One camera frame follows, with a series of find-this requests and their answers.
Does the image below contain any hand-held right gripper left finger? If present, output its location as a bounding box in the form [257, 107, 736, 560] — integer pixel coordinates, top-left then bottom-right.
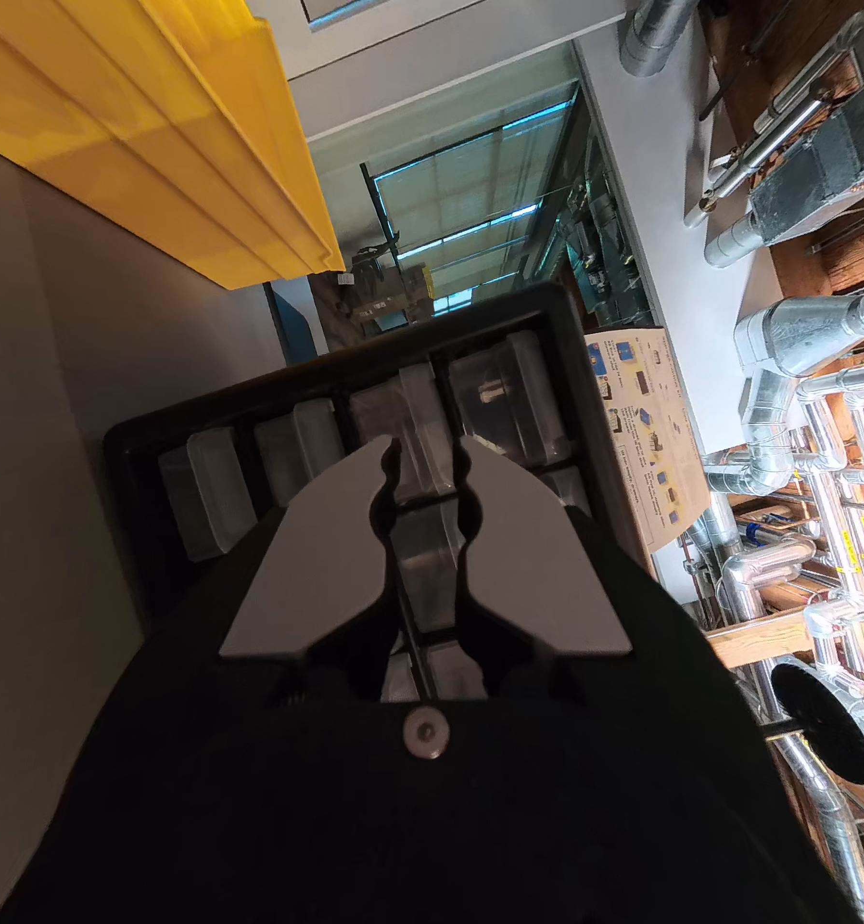
[220, 438, 401, 661]

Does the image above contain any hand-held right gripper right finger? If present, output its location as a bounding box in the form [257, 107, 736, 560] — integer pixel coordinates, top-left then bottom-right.
[457, 436, 635, 658]

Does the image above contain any black drawer cabinet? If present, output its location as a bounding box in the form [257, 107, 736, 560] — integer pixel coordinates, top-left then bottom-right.
[105, 282, 652, 701]

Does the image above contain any yellow plastic bin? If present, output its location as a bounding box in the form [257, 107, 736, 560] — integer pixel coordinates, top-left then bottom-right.
[0, 0, 349, 293]

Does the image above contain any wooden ceiling beam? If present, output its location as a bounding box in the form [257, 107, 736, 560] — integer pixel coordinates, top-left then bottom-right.
[704, 607, 826, 671]

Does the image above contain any silver pipe bundle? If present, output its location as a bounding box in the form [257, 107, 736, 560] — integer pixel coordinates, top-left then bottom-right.
[689, 275, 864, 636]

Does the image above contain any black round ribbed disc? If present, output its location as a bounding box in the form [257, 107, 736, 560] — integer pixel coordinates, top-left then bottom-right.
[769, 657, 864, 791]

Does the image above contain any metal air duct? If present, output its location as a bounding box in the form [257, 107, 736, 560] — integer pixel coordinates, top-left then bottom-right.
[685, 15, 864, 271]
[772, 737, 864, 918]

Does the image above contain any glass partition wall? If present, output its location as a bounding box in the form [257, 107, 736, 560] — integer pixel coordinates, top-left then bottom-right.
[357, 84, 584, 321]

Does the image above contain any round metal duct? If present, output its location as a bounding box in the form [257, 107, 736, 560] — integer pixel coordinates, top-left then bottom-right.
[617, 0, 703, 79]

